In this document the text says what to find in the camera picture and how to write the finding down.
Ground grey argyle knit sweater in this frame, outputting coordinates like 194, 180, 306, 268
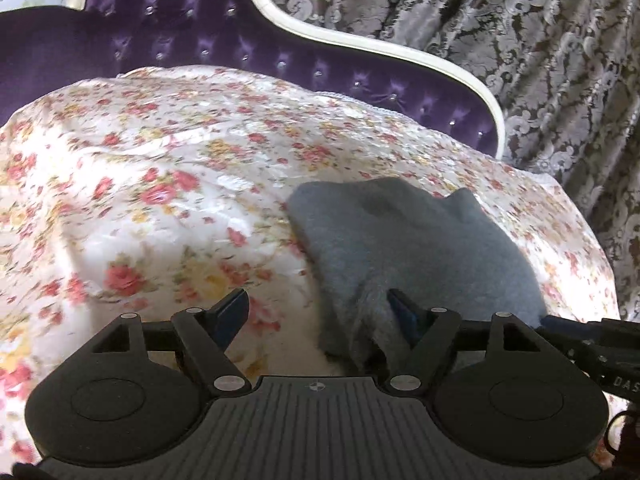
286, 178, 547, 372

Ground purple tufted headboard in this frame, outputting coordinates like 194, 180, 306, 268
1, 0, 506, 157

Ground floral bed sheet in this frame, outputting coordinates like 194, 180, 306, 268
1, 66, 618, 470

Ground grey damask curtain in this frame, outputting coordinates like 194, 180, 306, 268
273, 0, 639, 321

